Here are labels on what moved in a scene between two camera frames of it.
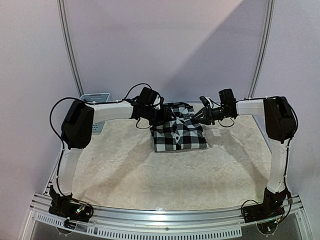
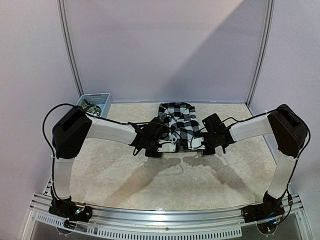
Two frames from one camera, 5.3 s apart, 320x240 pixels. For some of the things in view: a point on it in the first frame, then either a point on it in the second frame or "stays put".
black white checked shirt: (182, 134) stays put
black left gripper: (165, 116) to (151, 154)
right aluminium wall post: (267, 48) stays put
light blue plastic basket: (96, 127) stays put
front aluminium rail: (226, 222) stays put
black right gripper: (208, 114) to (208, 151)
